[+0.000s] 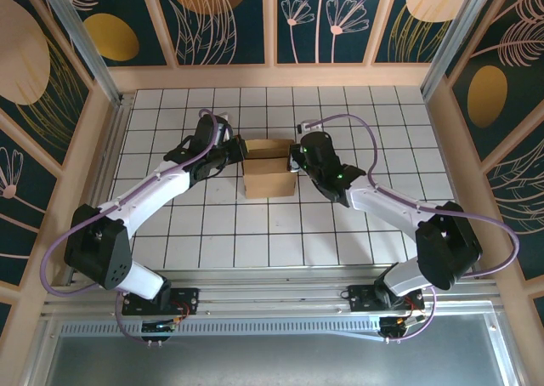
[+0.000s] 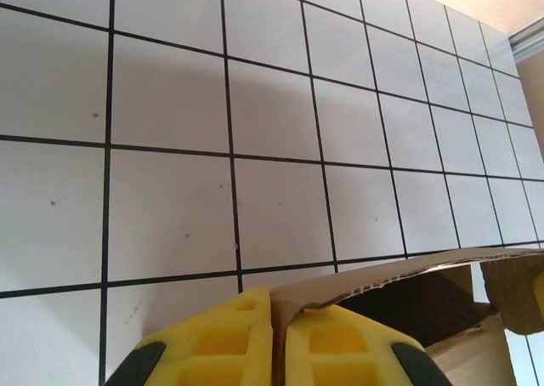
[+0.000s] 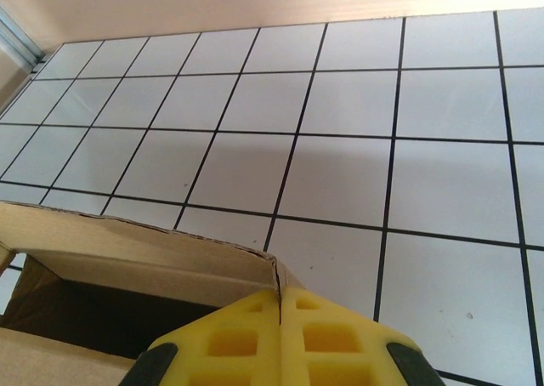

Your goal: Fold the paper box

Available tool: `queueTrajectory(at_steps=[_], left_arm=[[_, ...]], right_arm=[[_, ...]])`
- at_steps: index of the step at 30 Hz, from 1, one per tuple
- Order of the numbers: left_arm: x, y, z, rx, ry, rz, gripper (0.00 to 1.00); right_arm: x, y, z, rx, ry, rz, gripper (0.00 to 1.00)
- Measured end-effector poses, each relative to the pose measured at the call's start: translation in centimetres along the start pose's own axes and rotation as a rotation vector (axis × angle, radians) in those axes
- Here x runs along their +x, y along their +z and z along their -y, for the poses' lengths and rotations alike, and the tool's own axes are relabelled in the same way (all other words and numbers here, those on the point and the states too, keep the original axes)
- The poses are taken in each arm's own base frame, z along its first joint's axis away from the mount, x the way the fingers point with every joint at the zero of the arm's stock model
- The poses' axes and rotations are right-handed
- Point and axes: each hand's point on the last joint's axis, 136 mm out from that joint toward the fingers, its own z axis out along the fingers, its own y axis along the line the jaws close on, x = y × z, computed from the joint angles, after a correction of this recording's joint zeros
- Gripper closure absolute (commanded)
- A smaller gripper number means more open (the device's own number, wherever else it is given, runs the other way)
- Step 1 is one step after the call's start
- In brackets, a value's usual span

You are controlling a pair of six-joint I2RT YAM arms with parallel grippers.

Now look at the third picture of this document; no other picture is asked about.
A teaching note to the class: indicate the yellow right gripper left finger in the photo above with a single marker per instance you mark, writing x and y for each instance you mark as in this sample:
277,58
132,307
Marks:
238,347

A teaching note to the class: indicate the brown cardboard box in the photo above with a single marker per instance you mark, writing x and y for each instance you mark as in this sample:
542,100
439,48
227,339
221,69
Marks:
127,250

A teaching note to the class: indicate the aluminium corner post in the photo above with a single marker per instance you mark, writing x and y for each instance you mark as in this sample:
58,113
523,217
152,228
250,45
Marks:
17,37

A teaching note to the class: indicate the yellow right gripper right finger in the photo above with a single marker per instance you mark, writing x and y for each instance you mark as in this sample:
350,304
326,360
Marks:
331,343

